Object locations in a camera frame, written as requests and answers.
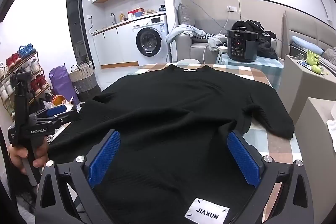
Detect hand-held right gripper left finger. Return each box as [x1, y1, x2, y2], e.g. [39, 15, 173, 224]
[35, 130, 122, 224]

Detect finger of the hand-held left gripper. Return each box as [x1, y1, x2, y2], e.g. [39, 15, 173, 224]
[51, 111, 78, 128]
[39, 105, 67, 117]

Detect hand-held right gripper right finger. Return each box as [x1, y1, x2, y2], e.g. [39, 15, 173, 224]
[226, 131, 315, 224]

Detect black knit sweater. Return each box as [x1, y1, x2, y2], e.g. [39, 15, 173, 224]
[47, 63, 295, 224]

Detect person's left hand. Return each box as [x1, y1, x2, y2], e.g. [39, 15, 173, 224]
[8, 139, 53, 184]

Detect purple plastic bag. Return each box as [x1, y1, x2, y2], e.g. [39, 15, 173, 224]
[49, 64, 80, 104]

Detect checkered tablecloth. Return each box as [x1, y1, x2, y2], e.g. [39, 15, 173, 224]
[102, 63, 302, 224]

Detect woven laundry basket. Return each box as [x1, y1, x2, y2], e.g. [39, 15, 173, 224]
[68, 61, 101, 102]

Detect metal shoe rack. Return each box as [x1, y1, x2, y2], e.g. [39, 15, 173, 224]
[0, 51, 53, 119]

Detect beige cardboard box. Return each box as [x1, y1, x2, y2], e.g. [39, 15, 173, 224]
[294, 97, 336, 214]
[278, 55, 336, 115]

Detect white lower cabinets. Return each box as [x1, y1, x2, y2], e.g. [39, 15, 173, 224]
[92, 22, 133, 69]

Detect dark glass door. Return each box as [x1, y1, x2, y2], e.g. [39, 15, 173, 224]
[66, 0, 91, 65]

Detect teal covered side table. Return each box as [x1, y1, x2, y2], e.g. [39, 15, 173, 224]
[215, 52, 284, 90]

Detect white round stool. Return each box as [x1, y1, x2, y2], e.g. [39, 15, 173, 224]
[176, 59, 202, 66]

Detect grey sofa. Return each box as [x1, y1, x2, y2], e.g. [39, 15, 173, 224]
[175, 27, 280, 65]

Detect black jacket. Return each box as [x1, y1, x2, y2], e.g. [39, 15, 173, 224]
[231, 20, 279, 60]

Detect white crumpled cloth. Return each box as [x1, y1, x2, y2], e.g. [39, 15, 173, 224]
[209, 34, 229, 52]

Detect black electric pressure cooker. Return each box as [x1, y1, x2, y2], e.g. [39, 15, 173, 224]
[226, 27, 259, 63]

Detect green toy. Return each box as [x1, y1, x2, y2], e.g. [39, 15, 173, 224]
[306, 49, 325, 75]

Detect light blue pillow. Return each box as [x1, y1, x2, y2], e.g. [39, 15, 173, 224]
[291, 35, 325, 55]

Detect white washing machine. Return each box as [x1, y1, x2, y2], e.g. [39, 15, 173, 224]
[130, 15, 170, 65]

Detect light grey blanket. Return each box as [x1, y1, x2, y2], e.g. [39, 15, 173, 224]
[166, 25, 208, 44]

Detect grey pillow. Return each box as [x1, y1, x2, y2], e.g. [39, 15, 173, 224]
[177, 3, 196, 28]

